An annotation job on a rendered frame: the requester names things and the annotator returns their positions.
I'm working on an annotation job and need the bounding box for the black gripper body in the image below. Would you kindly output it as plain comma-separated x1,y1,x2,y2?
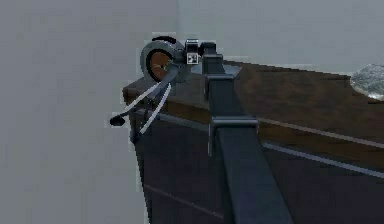
148,49,193,100

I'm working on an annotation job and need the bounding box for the dark brown chest of drawers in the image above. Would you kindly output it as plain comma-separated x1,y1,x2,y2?
121,59,384,224

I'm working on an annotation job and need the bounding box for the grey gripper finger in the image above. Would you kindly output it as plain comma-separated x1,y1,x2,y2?
109,81,163,128
130,83,173,145

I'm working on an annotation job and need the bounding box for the grey speckled round object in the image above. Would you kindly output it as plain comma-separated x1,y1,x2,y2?
349,62,384,102

